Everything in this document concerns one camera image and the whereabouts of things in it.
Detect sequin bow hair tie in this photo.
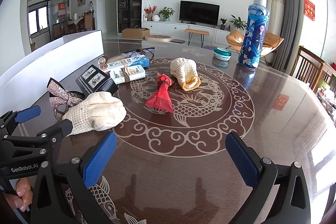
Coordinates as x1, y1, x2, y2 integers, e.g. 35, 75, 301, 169
46, 77, 85, 109

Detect cream knit glove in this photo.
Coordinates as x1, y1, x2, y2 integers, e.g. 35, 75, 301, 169
170, 57, 201, 92
62, 92, 126, 135

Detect black printed box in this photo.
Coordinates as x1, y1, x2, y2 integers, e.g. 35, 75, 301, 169
76, 65, 118, 97

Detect small glass perfume bottle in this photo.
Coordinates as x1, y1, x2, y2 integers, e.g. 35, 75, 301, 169
97, 56, 107, 70

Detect white sunscreen bottle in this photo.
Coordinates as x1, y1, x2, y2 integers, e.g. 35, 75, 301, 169
109, 65, 146, 85

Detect chopsticks bundle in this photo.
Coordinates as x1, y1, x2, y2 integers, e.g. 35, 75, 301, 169
106, 50, 145, 64

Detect red snack packet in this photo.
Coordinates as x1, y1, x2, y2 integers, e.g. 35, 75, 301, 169
145, 74, 174, 113

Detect blue white medicine box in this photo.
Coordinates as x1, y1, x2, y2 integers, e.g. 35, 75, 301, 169
99, 55, 150, 73

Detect black frame eyeglasses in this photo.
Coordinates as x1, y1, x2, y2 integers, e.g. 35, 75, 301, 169
130, 47, 156, 58

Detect person left hand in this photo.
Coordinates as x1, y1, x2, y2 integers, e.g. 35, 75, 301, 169
4, 178, 33, 212

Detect large white cardboard box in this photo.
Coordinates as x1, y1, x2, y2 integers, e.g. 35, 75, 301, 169
1, 30, 104, 114

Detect dining table with chairs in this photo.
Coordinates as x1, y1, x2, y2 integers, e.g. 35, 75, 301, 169
52, 11, 96, 39

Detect wooden dining chair right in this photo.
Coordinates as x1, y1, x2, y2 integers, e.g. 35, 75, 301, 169
290, 46, 335, 92

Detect blue patterned tall bottle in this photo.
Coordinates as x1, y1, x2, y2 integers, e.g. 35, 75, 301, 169
238, 0, 270, 70

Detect brown cardboard box on floor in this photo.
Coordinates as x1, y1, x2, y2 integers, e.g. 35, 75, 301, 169
122, 28, 150, 40

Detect teal round tin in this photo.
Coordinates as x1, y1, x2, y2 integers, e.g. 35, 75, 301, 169
213, 47, 232, 61

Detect orange lounge chair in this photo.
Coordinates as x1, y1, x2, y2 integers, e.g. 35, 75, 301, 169
225, 29, 285, 62

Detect round floor cushion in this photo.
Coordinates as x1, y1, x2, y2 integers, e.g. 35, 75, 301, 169
144, 34, 172, 42

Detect white tv cabinet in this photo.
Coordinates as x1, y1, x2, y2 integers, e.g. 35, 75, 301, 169
141, 21, 230, 47

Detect wooden bench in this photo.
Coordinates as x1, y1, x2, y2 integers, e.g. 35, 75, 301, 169
184, 28, 210, 47

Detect leafy plant by tv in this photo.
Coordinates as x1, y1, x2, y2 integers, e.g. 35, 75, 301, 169
230, 15, 247, 31

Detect red flower vase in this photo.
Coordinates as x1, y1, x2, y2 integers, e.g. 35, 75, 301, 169
143, 5, 157, 21

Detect green potted plant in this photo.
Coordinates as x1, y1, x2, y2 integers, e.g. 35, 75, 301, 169
158, 6, 175, 22

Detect black flat television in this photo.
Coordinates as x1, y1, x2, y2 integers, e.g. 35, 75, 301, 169
179, 0, 220, 26

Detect grey curtain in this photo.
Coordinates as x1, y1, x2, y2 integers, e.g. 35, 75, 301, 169
272, 0, 302, 73

